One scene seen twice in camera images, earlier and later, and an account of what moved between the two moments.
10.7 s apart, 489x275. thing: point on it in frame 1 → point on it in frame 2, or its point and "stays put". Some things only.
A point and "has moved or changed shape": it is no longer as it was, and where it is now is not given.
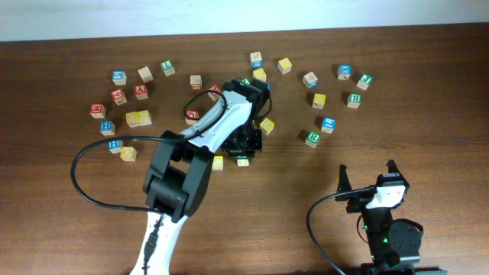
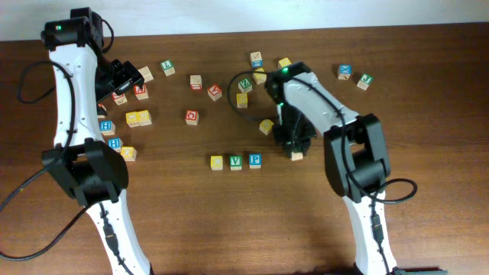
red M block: (98, 111) stays put
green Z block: (246, 81) stays put
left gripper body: (244, 147) → (124, 76)
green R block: (312, 138) has moved or changed shape
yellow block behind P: (259, 74) stays put
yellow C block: (218, 163) stays put
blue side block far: (256, 59) stays put
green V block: (242, 161) has moved or changed shape
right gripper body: (355, 204) → (295, 142)
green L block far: (167, 67) stays put
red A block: (140, 92) stays put
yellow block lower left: (128, 153) stays put
